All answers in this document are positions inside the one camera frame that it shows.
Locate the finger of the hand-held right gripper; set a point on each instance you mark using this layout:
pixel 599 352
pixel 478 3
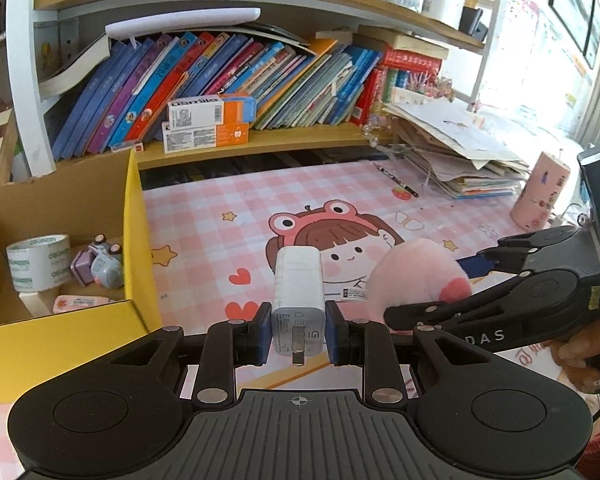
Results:
pixel 480 264
pixel 430 312

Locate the white orange toothpaste box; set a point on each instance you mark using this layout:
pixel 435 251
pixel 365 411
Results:
pixel 200 137
pixel 200 110

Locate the pink printed cup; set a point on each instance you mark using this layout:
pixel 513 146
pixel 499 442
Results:
pixel 540 190

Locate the small red box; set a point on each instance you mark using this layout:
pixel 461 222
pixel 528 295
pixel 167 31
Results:
pixel 126 147

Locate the row of thin picture books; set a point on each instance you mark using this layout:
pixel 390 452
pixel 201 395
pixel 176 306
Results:
pixel 205 75

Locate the pile of papers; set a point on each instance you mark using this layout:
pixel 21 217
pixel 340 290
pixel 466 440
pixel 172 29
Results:
pixel 455 155

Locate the clear printed tape roll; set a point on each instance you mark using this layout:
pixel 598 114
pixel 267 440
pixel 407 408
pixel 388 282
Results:
pixel 37 262

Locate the black picture frame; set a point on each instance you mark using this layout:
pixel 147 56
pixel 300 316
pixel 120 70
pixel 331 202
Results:
pixel 572 0

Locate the tan flat book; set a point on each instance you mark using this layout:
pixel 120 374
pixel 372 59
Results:
pixel 405 42

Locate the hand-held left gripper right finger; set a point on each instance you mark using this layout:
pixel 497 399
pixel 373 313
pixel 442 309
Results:
pixel 332 335

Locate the yellow cardboard box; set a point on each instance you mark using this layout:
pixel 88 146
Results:
pixel 135 240

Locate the wooden desk bookshelf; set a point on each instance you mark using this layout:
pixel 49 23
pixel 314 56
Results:
pixel 25 60

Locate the white power adapter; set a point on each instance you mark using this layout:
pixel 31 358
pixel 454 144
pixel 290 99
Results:
pixel 297 285

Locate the white pen holder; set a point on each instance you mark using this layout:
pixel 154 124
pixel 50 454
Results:
pixel 442 2

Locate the person's right hand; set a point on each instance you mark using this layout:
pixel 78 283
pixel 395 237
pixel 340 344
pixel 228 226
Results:
pixel 577 360

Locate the pink checkered desk mat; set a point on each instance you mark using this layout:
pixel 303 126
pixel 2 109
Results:
pixel 215 200

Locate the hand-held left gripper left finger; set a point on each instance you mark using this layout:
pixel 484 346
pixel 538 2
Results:
pixel 265 330

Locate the pink packet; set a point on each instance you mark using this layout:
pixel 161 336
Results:
pixel 82 304

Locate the pink peach plush toy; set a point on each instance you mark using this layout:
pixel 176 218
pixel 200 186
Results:
pixel 415 270

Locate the white bar lamp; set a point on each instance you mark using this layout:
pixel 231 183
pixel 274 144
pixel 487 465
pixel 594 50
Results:
pixel 180 22

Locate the black marker pen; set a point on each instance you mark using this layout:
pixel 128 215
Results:
pixel 397 181

